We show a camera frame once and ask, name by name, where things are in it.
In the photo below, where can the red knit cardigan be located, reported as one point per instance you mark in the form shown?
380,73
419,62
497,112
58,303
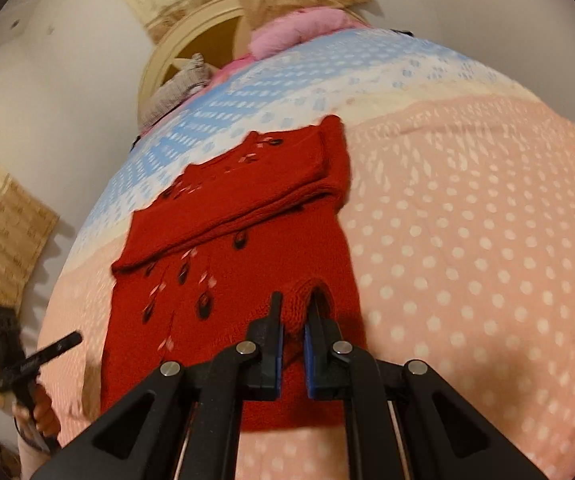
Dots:
202,261

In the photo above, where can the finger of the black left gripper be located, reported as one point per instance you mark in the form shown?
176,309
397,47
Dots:
28,368
10,344

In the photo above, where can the person's left hand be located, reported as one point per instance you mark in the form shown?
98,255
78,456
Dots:
43,415

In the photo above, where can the cream round headboard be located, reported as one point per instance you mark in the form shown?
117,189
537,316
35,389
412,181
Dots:
218,31

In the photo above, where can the grey striped folded cloth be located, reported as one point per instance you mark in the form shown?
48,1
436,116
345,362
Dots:
193,76

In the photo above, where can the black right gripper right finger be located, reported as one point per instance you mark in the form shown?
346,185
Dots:
403,421

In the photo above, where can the pink blue polka-dot bedspread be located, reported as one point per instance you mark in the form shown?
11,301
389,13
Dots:
460,222

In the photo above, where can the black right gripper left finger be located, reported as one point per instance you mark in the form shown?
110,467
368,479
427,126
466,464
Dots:
180,422

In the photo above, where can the pink pillow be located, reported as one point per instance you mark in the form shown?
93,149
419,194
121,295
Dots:
299,27

